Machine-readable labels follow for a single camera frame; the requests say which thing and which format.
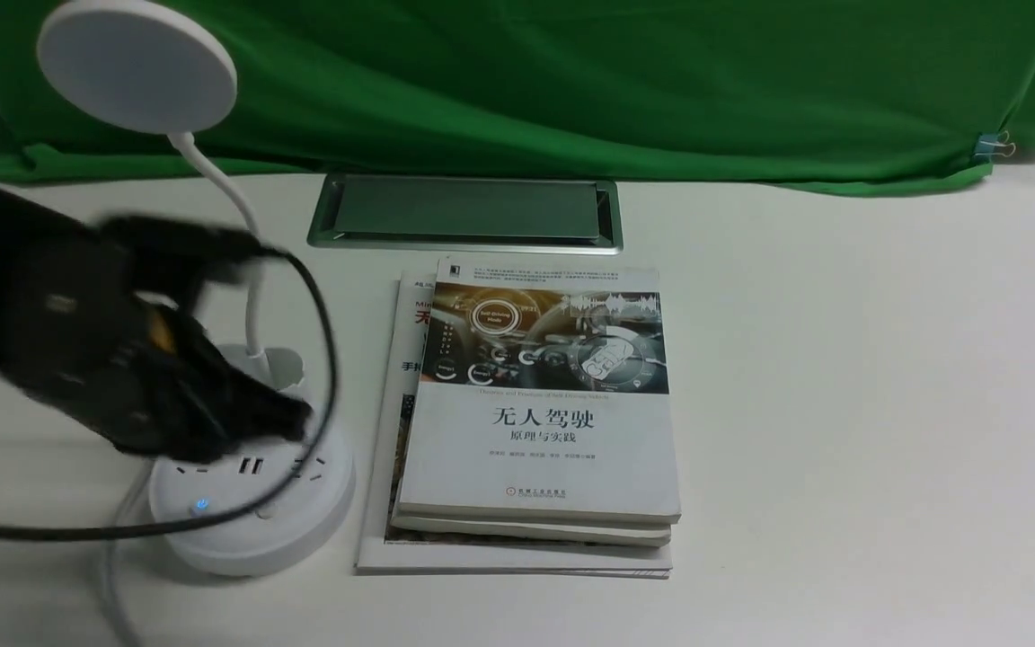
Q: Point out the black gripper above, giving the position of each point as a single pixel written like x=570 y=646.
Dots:
x=75 y=337

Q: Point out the white desk lamp with socket base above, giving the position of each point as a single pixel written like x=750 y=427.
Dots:
x=145 y=67

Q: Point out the bottom large thin book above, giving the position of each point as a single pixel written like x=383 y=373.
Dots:
x=385 y=549

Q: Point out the top book with car cover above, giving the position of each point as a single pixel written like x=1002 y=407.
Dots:
x=543 y=395

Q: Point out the middle white book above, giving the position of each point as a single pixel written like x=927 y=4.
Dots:
x=427 y=529

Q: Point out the green backdrop cloth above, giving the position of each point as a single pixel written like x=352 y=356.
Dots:
x=852 y=98

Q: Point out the blue binder clip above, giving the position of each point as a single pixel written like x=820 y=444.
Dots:
x=990 y=147

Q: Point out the silver desk cable hatch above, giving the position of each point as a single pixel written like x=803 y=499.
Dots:
x=465 y=215

